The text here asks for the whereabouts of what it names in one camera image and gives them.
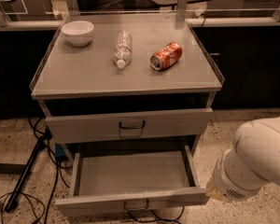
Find grey drawer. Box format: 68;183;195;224
46;108;213;144
56;146;208;217

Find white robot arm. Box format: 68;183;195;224
206;117;280;202

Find grey top drawer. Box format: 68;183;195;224
46;108;213;144

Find grey drawer cabinet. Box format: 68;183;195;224
29;13;225;161

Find orange soda can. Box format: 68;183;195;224
150;42;183;71

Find clear plastic water bottle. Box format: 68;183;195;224
113;31;133;70

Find black floor stand pole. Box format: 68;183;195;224
5;135;45;213

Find white ceramic bowl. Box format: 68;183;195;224
62;21;94;47

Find black floor cable front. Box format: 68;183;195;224
126;205;186;224

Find black floor cable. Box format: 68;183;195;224
126;205;186;224
0;117;73;224

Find black floor cable left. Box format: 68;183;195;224
0;117;73;224

